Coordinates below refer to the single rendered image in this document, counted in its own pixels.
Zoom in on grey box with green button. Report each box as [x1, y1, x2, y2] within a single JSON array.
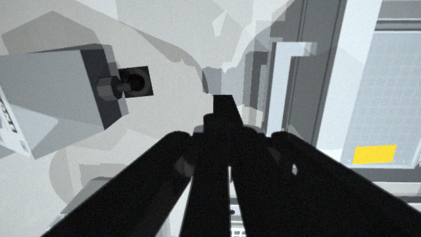
[[0, 49, 153, 160]]

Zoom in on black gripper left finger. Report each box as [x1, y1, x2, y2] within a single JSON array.
[[40, 95, 232, 237]]

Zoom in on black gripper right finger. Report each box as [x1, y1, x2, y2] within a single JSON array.
[[223, 95, 421, 237]]

